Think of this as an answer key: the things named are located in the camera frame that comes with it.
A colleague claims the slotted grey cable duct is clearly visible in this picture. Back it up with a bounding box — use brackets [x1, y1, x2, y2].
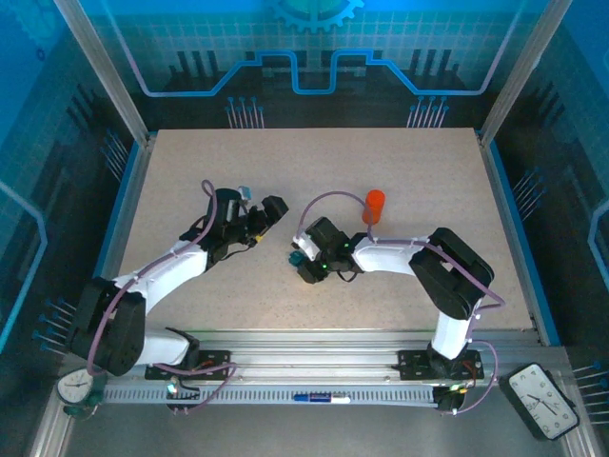
[102, 384, 440, 407]

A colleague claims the aluminium base beam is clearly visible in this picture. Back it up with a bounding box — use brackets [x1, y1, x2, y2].
[64, 329, 570, 386]

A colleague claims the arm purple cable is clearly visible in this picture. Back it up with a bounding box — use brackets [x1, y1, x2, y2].
[87, 179, 238, 415]
[295, 190, 505, 416]

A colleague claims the blue table edge strip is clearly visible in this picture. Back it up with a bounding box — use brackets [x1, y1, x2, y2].
[488, 140, 563, 348]
[88, 140, 144, 306]

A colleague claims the aluminium frame post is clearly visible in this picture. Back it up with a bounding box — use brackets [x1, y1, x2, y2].
[52, 0, 154, 147]
[478, 0, 576, 147]

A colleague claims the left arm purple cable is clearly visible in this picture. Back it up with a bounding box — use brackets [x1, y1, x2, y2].
[87, 179, 238, 415]

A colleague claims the blue white marker pen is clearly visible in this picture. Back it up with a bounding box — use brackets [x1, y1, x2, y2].
[292, 392, 352, 407]

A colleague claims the orange pill bottle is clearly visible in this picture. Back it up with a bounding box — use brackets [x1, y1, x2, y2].
[361, 189, 385, 227]

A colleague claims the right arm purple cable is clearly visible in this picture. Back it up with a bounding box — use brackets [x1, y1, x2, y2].
[295, 190, 505, 416]

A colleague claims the black connector block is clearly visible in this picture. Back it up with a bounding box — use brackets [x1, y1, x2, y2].
[435, 385, 470, 414]

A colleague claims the black rectangular clock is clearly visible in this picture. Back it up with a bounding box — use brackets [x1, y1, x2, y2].
[498, 362, 581, 442]

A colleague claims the aluminium side rail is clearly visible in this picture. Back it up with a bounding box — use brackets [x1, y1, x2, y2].
[477, 130, 541, 334]
[92, 132, 156, 334]

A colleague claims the round green alarm clock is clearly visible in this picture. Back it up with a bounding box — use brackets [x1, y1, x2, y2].
[56, 368, 108, 421]

